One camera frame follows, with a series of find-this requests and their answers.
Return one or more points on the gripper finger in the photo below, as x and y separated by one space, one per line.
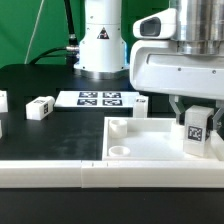
216 117

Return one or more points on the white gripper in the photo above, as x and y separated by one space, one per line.
156 66

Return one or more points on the white square tabletop part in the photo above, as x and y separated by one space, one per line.
152 139

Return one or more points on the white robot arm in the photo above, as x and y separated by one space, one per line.
179 52

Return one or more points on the white marker plate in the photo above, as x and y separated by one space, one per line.
95 99

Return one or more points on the white front obstacle bar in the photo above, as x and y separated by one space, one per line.
111 174

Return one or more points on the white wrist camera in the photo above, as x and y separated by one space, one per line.
161 25

